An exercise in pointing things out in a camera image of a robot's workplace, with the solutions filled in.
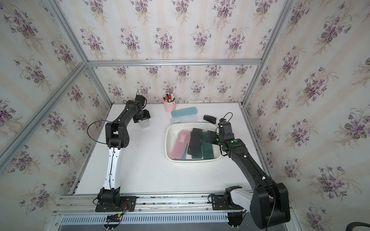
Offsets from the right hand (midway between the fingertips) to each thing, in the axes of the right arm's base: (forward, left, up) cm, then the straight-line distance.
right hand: (214, 135), depth 85 cm
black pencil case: (+2, +11, -12) cm, 16 cm away
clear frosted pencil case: (+16, +49, -10) cm, 52 cm away
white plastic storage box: (+8, +28, -9) cm, 31 cm away
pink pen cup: (+30, +30, -4) cm, 43 cm away
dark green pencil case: (-8, +9, -11) cm, 16 cm away
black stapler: (+22, 0, -11) cm, 24 cm away
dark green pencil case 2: (-3, +3, -12) cm, 13 cm away
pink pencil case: (0, +21, -12) cm, 24 cm away
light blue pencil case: (-9, +19, -11) cm, 24 cm away
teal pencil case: (+31, +17, -14) cm, 38 cm away
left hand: (+22, +50, -13) cm, 56 cm away
